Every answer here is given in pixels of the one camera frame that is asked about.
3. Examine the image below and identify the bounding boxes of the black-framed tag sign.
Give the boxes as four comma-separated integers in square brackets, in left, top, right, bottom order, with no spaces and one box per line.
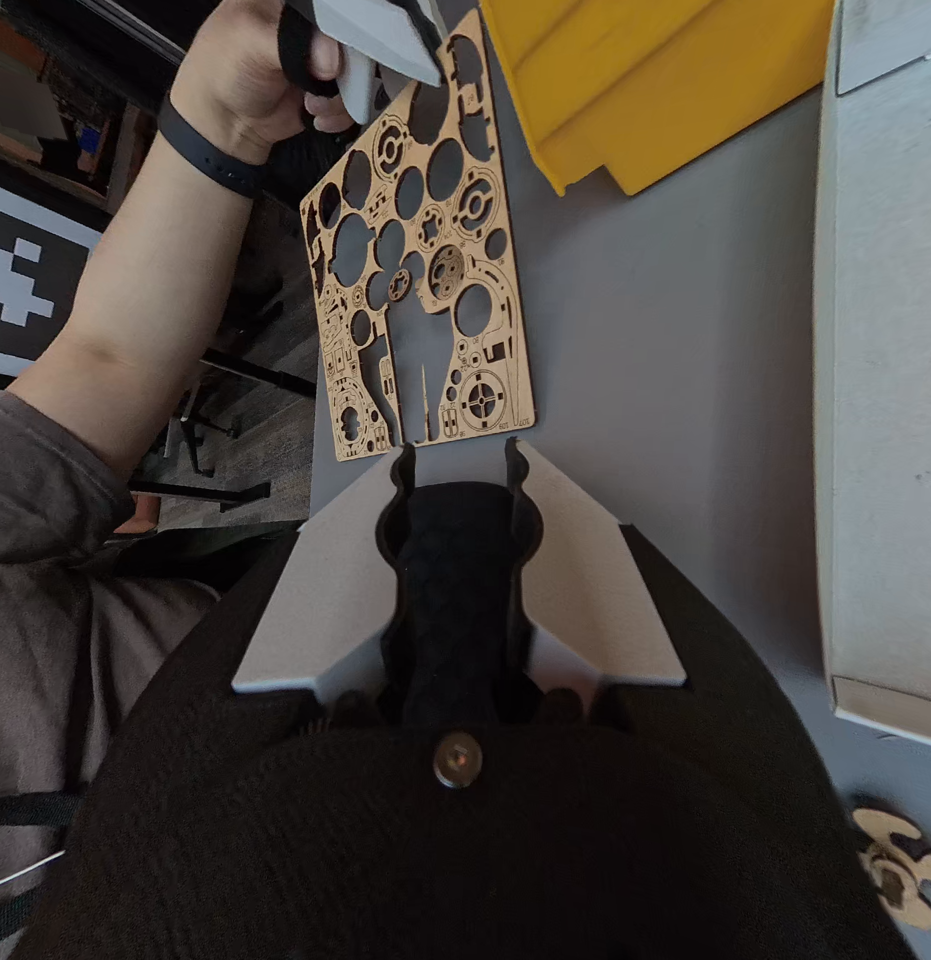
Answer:
[0,180,104,378]

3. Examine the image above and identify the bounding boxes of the laser-cut wooden parts sheet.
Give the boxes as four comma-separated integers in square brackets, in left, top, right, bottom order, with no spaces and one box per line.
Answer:
[299,7,536,462]

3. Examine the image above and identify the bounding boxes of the person's left hand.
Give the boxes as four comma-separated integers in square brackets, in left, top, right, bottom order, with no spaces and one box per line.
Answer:
[169,0,356,165]

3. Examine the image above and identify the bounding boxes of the black chair base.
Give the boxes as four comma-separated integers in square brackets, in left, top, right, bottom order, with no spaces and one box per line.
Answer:
[128,352,318,519]

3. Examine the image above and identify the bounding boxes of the black wrist band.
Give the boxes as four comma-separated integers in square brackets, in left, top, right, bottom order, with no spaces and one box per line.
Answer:
[156,91,266,201]

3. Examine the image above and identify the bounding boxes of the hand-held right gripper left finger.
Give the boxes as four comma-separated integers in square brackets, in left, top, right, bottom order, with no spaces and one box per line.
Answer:
[231,441,419,705]

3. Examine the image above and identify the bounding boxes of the white cardboard box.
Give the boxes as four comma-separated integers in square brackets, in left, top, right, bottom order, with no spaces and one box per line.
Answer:
[812,0,931,745]

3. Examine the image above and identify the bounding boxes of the yellow plastic bin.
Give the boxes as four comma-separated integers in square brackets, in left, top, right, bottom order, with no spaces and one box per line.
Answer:
[479,0,839,198]

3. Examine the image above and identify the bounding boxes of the black body strap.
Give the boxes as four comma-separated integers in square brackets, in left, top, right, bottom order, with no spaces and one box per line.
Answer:
[0,789,86,828]

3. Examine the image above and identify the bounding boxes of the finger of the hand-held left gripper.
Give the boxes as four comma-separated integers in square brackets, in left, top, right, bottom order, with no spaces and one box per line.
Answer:
[311,0,446,88]

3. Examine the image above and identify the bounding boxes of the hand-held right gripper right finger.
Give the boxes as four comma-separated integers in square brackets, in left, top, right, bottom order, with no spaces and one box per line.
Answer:
[504,437,689,699]

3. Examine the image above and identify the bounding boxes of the person's grey shirt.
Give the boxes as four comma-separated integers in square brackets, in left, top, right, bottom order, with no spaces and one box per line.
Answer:
[0,390,223,901]

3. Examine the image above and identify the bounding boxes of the person's left forearm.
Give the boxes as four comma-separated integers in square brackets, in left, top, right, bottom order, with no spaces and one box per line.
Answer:
[6,135,258,475]

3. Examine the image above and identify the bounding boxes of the round wooden model part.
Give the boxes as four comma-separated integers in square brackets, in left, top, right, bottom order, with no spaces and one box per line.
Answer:
[850,804,931,933]

